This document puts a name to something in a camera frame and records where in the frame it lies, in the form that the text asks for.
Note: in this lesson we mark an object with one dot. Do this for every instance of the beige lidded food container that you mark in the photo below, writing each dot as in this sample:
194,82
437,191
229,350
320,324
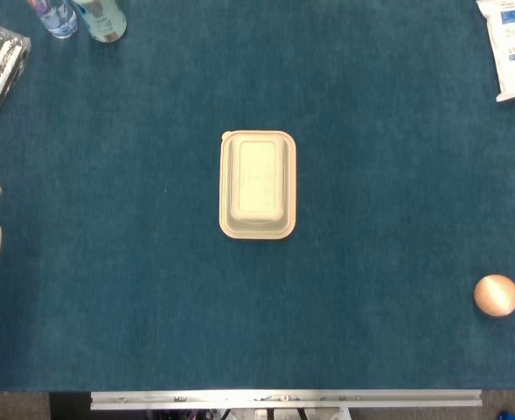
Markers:
257,185

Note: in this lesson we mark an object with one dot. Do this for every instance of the blue table cloth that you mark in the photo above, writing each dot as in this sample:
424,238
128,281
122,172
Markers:
152,262

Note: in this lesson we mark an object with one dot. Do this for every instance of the clear blue labelled bottle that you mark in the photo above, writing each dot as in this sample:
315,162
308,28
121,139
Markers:
57,17

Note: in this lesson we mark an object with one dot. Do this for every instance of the clear bottle with label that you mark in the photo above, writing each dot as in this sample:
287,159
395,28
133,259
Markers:
104,18

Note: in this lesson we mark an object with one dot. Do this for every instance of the copper round ball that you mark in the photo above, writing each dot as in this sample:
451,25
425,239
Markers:
496,295

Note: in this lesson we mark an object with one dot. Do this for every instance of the small blue object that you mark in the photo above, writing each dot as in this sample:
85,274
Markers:
513,415

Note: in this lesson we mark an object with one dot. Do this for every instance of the white blue printed pouch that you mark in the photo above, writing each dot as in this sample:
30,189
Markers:
511,48

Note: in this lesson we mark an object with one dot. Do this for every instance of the aluminium frame rail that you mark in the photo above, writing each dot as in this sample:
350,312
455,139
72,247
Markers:
283,399

